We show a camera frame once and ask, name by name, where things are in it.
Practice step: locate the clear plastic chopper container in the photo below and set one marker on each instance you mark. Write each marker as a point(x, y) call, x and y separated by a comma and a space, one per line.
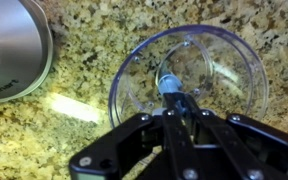
point(215, 66)

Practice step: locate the grey chopper blade slicer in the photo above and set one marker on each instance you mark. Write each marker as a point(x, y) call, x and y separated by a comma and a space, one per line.
point(169, 87)

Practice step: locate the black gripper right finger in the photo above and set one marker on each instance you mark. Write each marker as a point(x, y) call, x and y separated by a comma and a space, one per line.
point(212, 129)

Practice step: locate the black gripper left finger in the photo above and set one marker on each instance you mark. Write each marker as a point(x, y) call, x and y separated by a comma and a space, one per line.
point(181, 152)

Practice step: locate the grey metal dome cover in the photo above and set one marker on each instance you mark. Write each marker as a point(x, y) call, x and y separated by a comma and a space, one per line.
point(26, 48)

